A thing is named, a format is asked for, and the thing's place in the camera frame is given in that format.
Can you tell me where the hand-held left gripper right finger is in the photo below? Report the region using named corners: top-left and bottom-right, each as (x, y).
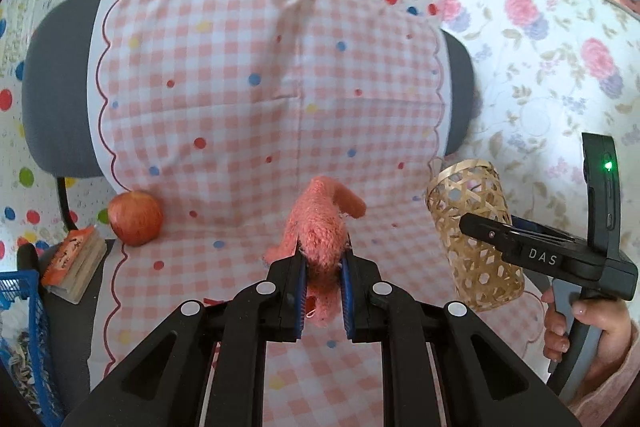
top-left (341, 256), bottom-right (583, 427)

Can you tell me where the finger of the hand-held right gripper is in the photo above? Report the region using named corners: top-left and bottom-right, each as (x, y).
top-left (459, 213), bottom-right (591, 280)

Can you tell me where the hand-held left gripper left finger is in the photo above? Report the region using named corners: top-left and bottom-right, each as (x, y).
top-left (62, 253), bottom-right (307, 427)

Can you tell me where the woven bamboo basket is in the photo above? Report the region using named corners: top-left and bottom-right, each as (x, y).
top-left (426, 159), bottom-right (526, 313)

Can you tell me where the pink plush toy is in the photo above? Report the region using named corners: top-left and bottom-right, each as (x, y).
top-left (262, 176), bottom-right (367, 327)

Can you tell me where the blue plastic basket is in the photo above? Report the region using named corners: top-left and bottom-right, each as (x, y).
top-left (0, 268), bottom-right (66, 427)

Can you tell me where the person's right forearm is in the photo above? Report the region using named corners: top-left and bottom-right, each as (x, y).
top-left (570, 322), bottom-right (640, 418)

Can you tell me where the person's right hand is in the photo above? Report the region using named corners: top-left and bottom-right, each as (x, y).
top-left (542, 289), bottom-right (632, 363)

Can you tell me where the floral sheet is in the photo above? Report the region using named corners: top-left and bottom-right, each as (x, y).
top-left (435, 0), bottom-right (640, 268)

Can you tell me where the red apple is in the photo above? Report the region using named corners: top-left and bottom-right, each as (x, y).
top-left (108, 190), bottom-right (165, 248)

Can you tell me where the pink checked cloth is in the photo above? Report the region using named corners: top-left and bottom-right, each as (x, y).
top-left (85, 0), bottom-right (541, 427)

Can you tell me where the orange cover book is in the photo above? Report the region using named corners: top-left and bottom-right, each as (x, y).
top-left (41, 227), bottom-right (108, 305)

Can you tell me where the pile of sunflower seed shells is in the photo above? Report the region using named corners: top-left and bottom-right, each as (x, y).
top-left (0, 307), bottom-right (51, 408)

